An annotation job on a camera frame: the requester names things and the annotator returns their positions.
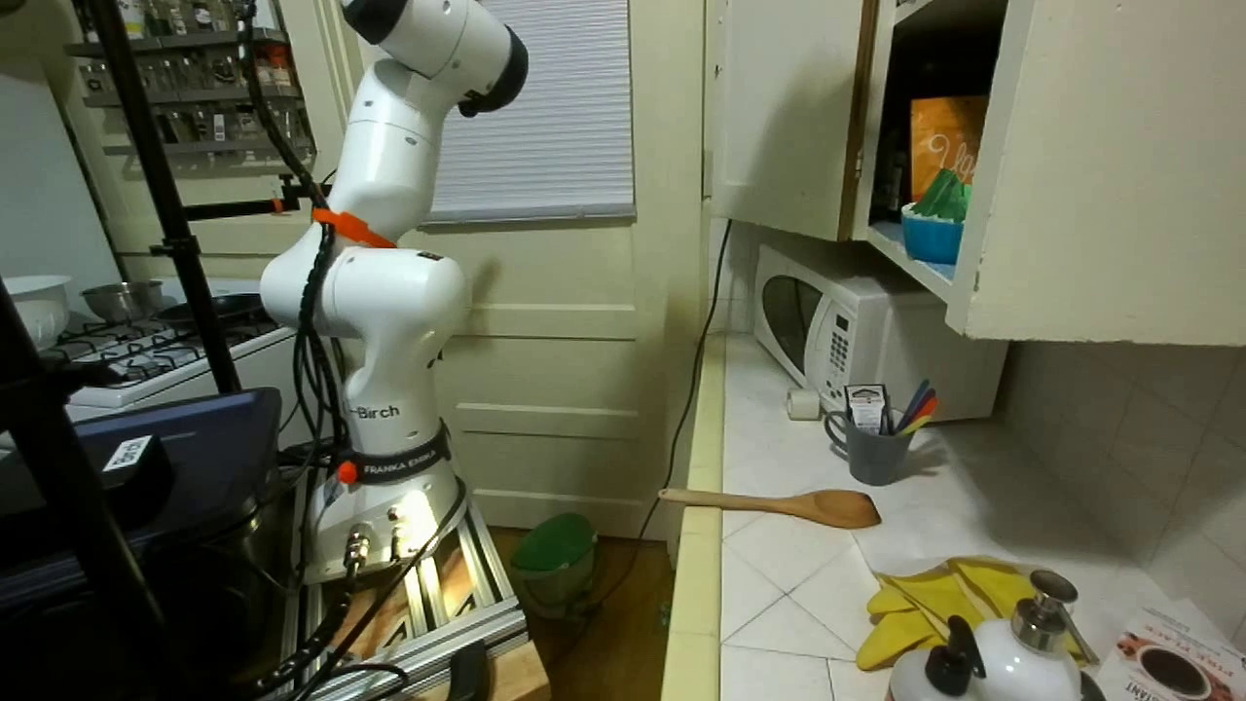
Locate small grey pot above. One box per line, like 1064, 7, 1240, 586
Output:
80, 275, 138, 327

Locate white microwave oven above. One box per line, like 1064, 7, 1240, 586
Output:
751, 242, 1013, 425

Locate open cream cabinet door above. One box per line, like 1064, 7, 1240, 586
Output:
944, 0, 1246, 350

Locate white pot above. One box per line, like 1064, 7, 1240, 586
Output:
0, 267, 80, 345

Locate black power cable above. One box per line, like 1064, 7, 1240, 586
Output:
608, 216, 734, 614

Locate white handled scissors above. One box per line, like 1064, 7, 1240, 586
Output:
843, 383, 896, 438

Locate gas stove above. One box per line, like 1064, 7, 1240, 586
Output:
33, 289, 308, 425

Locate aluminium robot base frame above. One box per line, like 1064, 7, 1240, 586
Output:
258, 497, 537, 701

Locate green bucket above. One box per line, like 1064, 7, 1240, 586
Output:
506, 508, 602, 620

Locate grey utensil mug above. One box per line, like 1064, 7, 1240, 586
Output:
821, 410, 920, 488

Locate blue bowl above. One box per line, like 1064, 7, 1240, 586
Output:
899, 202, 966, 267

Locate green cloth item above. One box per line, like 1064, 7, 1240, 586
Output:
909, 166, 974, 225

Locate wooden spoon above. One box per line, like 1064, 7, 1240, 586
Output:
652, 484, 883, 533

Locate black frame beam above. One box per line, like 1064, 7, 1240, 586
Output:
0, 284, 179, 701

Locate white window blind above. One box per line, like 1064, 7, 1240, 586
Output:
425, 0, 639, 225

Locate black box white label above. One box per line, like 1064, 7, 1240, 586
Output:
93, 431, 179, 523

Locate small white container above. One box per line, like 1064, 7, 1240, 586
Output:
783, 386, 830, 425

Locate orange pen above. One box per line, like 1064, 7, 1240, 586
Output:
896, 394, 943, 438

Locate yellow rubber glove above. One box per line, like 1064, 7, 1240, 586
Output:
851, 575, 957, 675
905, 558, 1101, 667

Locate magazine with coffee cup print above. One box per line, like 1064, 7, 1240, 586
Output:
1101, 598, 1246, 701

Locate dark blue pen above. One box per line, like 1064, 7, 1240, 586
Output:
890, 376, 934, 425

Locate spice rack shelf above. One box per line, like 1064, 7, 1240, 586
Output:
60, 0, 321, 179

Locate orange box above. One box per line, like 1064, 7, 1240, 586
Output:
905, 93, 990, 206

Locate cream panel door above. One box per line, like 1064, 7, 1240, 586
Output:
321, 0, 711, 538

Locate cream wall cabinet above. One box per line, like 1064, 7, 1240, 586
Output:
847, 0, 1007, 307

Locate black camera stand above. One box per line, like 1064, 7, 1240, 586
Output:
75, 0, 321, 394

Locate closed cream cabinet door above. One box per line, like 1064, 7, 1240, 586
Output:
704, 0, 866, 246

